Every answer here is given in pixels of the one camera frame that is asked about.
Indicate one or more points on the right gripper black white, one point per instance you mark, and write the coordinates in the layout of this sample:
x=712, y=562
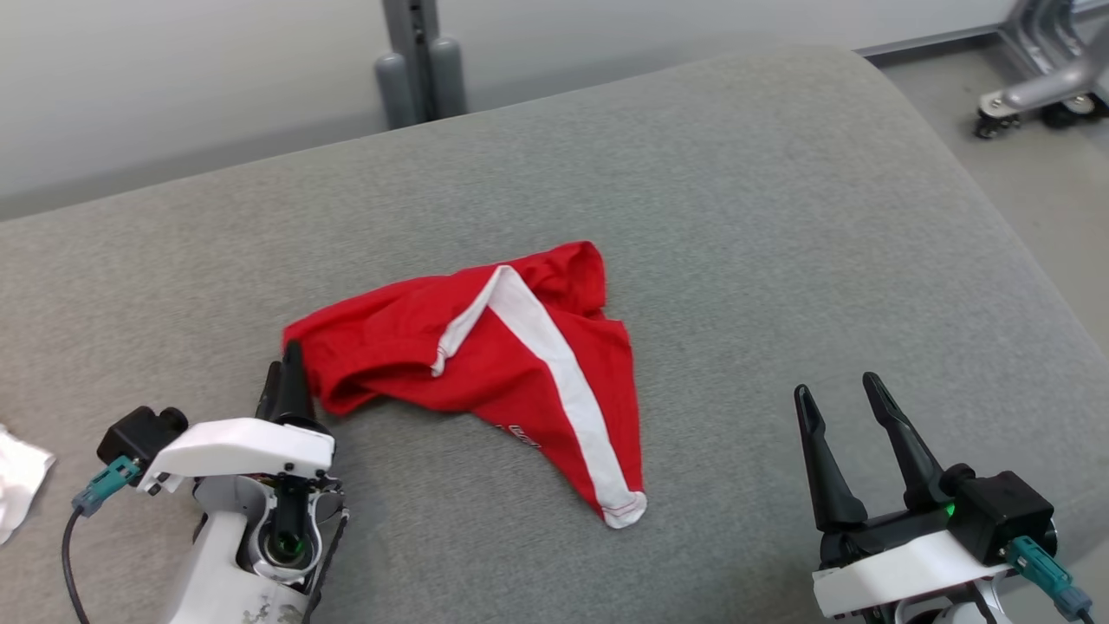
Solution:
x=901, y=568

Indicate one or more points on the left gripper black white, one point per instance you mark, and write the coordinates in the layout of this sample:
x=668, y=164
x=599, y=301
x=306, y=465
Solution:
x=243, y=451

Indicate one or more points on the red shorts with white stripe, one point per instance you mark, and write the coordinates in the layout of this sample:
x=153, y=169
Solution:
x=520, y=364

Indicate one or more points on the red basketball jersey white trim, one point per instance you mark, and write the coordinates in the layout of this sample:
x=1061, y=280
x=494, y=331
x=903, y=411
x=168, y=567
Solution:
x=17, y=477

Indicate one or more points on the grey wheeled stand base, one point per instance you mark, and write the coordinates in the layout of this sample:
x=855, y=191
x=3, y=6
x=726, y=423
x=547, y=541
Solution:
x=1053, y=74

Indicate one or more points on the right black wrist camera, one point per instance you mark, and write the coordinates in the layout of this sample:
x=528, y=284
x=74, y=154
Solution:
x=1001, y=511

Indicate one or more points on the grey partition post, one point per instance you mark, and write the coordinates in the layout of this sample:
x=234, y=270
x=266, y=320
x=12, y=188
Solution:
x=420, y=69

